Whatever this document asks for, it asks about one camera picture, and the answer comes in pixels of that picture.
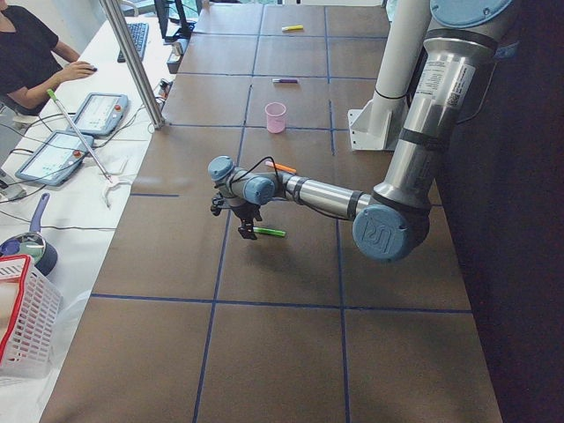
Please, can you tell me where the upper teach pendant tablet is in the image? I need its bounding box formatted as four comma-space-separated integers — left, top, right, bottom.
71, 93, 129, 137

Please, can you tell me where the person in black shirt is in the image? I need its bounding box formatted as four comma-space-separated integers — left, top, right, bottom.
1, 1, 97, 115

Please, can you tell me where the blue handled saucepan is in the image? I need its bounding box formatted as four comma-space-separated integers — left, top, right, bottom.
1, 193, 58, 276

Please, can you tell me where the aluminium frame post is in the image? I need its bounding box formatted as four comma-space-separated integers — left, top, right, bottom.
100, 0, 165, 130

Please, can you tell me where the lower teach pendant tablet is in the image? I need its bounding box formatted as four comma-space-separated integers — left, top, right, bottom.
16, 130, 88, 186

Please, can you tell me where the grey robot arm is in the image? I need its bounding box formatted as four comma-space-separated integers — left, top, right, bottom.
208, 1, 520, 262

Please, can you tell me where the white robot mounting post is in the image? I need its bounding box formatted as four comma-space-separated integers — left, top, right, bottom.
348, 0, 431, 151

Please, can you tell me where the pink mesh pen holder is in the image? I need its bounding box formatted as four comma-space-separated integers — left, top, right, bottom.
264, 102, 286, 134

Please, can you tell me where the purple highlighter pen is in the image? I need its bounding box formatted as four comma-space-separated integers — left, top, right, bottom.
271, 78, 299, 85

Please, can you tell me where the yellow highlighter pen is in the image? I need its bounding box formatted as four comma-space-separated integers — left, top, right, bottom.
281, 25, 304, 32

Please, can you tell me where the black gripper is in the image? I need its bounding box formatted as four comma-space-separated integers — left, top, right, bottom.
233, 203, 263, 240

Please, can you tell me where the white red plastic basket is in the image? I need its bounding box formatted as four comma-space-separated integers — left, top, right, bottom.
1, 255, 62, 385

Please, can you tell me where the black monitor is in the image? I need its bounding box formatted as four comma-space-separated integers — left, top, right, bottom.
153, 0, 196, 44

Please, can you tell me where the orange highlighter pen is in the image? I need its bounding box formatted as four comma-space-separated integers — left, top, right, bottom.
264, 160, 297, 174

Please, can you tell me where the black keyboard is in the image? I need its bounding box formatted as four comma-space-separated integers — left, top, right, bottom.
127, 22, 150, 60

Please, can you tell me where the green highlighter pen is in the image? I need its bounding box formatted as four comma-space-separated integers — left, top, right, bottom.
253, 226, 286, 238

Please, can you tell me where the teach pendant tablet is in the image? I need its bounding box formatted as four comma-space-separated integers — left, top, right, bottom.
16, 130, 88, 186
71, 93, 129, 137

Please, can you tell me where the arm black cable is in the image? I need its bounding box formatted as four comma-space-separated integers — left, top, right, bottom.
228, 155, 353, 221

